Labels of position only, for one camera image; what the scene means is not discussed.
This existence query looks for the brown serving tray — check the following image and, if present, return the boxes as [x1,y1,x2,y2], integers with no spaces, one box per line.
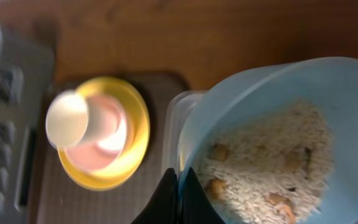
[25,72,188,223]

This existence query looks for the clear plastic container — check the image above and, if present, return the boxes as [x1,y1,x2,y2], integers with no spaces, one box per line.
[161,90,207,175]

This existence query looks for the grey dishwasher rack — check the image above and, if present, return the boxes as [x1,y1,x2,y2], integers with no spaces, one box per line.
[0,26,55,223]

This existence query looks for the yellow plate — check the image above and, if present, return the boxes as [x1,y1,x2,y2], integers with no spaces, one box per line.
[58,77,150,191]

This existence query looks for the cream cup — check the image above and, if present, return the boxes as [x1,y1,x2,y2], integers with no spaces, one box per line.
[45,90,120,149]

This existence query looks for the rice leftovers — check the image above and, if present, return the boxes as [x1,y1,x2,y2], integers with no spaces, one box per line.
[193,100,334,223]

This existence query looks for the pink bowl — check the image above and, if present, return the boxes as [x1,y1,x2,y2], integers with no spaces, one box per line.
[65,95,129,172]

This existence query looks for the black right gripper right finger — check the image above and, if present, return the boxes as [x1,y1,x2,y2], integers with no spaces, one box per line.
[180,168,225,224]

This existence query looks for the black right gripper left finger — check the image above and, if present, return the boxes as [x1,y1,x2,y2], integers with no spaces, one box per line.
[131,168,178,224]

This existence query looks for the light blue bowl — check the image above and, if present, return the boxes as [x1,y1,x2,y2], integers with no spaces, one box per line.
[178,57,358,223]

